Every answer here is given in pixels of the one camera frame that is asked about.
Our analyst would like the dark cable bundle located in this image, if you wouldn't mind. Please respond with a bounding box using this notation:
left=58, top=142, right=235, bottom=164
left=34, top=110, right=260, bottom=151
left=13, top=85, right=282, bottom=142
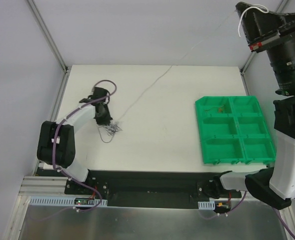
left=97, top=121, right=124, bottom=144

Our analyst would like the white thin cable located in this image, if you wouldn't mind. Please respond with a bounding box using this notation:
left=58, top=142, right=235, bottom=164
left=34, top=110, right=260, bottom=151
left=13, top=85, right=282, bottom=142
left=118, top=5, right=270, bottom=123

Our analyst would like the orange thin cable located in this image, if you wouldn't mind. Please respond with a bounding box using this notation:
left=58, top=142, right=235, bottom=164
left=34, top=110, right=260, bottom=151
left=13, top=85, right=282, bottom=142
left=204, top=106, right=227, bottom=115

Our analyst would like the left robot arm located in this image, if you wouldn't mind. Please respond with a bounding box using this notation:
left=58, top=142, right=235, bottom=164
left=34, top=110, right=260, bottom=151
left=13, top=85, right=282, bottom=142
left=36, top=86, right=113, bottom=195

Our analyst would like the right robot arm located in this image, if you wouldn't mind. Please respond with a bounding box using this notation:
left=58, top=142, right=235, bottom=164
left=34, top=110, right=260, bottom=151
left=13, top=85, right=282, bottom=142
left=212, top=2, right=295, bottom=210

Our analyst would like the green compartment tray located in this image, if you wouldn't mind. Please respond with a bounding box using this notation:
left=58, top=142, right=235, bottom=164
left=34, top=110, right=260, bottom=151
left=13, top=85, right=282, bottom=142
left=195, top=96, right=276, bottom=165

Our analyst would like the aluminium frame post right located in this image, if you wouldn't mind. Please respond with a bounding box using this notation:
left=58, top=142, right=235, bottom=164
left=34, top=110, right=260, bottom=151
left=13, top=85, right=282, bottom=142
left=240, top=52, right=256, bottom=76

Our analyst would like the aluminium frame post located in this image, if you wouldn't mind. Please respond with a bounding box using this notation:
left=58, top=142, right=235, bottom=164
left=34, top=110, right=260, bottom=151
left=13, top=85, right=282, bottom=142
left=26, top=0, right=71, bottom=73
left=240, top=52, right=256, bottom=76

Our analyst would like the aluminium frame post left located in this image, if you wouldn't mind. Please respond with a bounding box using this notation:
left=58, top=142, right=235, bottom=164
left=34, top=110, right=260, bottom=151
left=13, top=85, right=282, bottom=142
left=26, top=0, right=71, bottom=73

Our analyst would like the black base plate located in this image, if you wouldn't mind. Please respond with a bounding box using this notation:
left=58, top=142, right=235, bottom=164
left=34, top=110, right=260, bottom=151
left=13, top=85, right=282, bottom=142
left=63, top=169, right=242, bottom=208

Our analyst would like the aluminium front rail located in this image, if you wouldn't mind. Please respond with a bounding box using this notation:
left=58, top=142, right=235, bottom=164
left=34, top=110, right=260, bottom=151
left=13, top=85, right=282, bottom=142
left=19, top=176, right=68, bottom=196

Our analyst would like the white slotted cable duct left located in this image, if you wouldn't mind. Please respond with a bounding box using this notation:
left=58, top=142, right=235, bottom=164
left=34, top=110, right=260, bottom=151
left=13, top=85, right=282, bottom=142
left=29, top=196, right=108, bottom=208

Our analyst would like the white slotted cable duct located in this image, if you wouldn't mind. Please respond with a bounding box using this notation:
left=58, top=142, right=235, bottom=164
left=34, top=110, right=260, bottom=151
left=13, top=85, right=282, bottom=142
left=29, top=196, right=108, bottom=208
left=197, top=200, right=216, bottom=211

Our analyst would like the white slotted cable duct right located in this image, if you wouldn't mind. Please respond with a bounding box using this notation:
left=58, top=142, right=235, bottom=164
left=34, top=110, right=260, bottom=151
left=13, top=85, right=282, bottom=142
left=197, top=200, right=216, bottom=211

